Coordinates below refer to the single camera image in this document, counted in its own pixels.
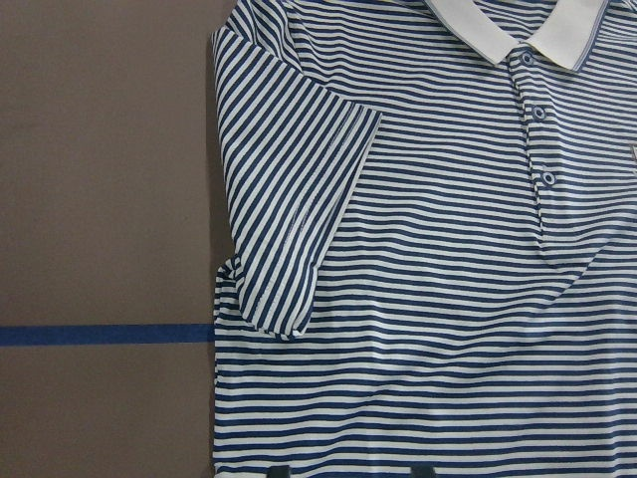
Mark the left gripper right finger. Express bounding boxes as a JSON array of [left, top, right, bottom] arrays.
[[410, 466, 436, 478]]

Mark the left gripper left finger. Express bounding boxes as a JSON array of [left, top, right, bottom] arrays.
[[268, 466, 290, 478]]

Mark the blue white striped polo shirt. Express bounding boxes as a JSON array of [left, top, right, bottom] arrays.
[[211, 1, 636, 477]]

